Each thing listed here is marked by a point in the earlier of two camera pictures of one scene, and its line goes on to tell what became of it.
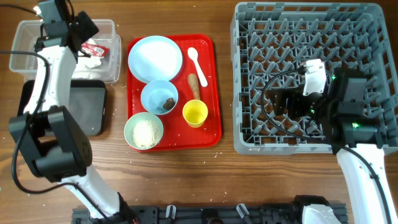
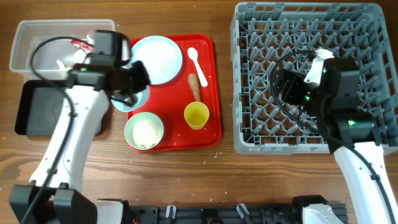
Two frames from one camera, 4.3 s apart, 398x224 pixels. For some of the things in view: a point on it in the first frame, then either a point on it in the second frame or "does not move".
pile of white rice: (146, 134) does not move
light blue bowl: (160, 97) → (142, 98)
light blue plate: (154, 58) does not move
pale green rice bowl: (143, 131) does not move
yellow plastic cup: (194, 112) does not move
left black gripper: (85, 25) → (144, 80)
